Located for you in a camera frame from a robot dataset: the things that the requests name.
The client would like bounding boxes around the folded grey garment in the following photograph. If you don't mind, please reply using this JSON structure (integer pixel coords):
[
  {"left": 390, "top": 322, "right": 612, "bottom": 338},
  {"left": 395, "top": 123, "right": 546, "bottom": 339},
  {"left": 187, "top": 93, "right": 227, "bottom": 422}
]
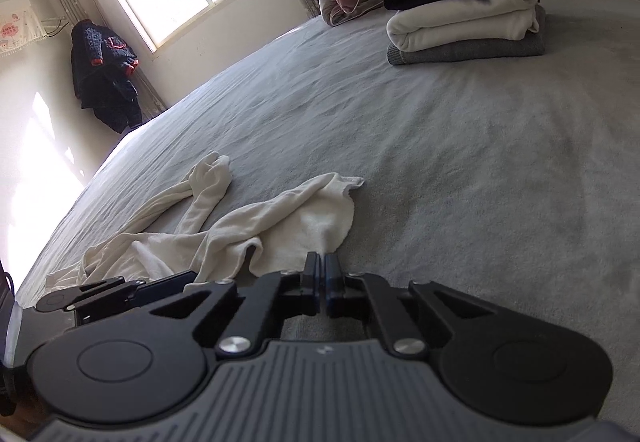
[{"left": 386, "top": 4, "right": 547, "bottom": 66}]

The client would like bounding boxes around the dark blue hanging jacket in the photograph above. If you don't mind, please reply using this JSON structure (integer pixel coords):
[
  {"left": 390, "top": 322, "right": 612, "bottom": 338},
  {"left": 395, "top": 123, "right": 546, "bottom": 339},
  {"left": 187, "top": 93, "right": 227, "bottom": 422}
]
[{"left": 70, "top": 19, "right": 142, "bottom": 133}]

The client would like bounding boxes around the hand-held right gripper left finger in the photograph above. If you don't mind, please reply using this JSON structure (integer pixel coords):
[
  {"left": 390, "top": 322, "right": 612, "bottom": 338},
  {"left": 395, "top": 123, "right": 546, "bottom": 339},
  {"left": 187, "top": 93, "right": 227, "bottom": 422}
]
[{"left": 145, "top": 252, "right": 321, "bottom": 359}]

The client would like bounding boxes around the white knit garment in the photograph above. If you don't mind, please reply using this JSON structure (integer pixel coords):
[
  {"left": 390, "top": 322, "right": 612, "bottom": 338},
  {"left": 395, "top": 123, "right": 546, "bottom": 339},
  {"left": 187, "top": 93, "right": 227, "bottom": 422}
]
[{"left": 45, "top": 151, "right": 366, "bottom": 293}]

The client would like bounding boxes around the lace air conditioner cover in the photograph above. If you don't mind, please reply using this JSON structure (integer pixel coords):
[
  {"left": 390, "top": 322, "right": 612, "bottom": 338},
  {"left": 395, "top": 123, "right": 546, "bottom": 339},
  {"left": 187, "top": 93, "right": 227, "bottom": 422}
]
[{"left": 0, "top": 0, "right": 46, "bottom": 57}]

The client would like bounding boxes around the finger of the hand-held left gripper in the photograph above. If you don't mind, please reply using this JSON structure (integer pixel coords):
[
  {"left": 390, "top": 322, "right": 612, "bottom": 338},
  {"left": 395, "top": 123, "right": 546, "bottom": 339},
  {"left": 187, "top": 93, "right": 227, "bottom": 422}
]
[
  {"left": 35, "top": 276, "right": 138, "bottom": 323},
  {"left": 132, "top": 272, "right": 201, "bottom": 305}
]

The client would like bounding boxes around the folded white garment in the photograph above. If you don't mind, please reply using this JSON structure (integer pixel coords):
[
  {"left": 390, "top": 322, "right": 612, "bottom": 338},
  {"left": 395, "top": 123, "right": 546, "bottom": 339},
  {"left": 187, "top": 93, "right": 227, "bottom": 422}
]
[{"left": 386, "top": 0, "right": 541, "bottom": 53}]

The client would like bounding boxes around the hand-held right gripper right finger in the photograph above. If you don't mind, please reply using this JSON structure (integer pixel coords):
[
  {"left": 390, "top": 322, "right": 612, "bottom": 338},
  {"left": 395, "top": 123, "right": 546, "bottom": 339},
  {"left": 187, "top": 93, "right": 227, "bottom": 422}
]
[{"left": 324, "top": 253, "right": 502, "bottom": 361}]

